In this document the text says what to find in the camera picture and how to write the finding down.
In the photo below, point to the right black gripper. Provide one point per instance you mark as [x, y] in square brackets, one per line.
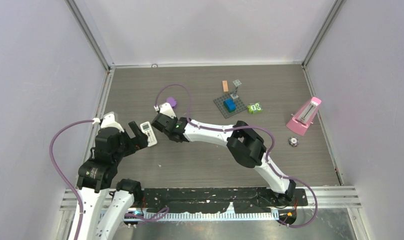
[174, 119]

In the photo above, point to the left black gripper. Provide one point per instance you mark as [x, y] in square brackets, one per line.
[137, 142]

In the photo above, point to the beige remote control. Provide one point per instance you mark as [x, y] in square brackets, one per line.
[147, 129]

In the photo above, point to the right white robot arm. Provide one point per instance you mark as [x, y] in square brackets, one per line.
[244, 143]

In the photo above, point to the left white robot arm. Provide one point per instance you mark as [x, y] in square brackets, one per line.
[112, 144]

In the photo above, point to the purple plastic toy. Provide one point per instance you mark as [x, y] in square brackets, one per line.
[172, 101]

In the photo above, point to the blue lego brick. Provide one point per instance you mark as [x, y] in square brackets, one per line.
[229, 105]

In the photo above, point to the orange wooden block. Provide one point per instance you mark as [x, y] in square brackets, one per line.
[225, 86]

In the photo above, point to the grey lego baseplate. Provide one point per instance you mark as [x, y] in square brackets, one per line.
[240, 105]

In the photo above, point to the grey lego tower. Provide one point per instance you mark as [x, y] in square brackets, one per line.
[237, 83]

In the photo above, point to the green owl toy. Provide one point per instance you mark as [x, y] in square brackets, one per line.
[254, 108]

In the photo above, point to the small patterned ball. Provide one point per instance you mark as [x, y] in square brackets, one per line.
[293, 141]

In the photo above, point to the pink metronome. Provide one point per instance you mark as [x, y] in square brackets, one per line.
[302, 119]

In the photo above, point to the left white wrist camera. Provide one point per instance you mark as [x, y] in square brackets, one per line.
[109, 120]

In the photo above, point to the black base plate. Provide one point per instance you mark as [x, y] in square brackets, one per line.
[218, 200]

